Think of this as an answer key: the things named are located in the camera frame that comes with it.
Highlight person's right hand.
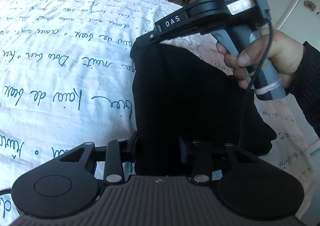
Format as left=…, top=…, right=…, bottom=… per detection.
left=216, top=27, right=307, bottom=90

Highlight white bedsheet with script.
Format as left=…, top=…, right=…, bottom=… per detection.
left=0, top=0, right=317, bottom=221

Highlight dark sleeve forearm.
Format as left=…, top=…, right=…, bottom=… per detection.
left=290, top=42, right=320, bottom=134

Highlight black pants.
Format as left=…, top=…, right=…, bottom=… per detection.
left=130, top=44, right=277, bottom=176

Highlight black cable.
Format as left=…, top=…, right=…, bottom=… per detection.
left=237, top=11, right=276, bottom=149

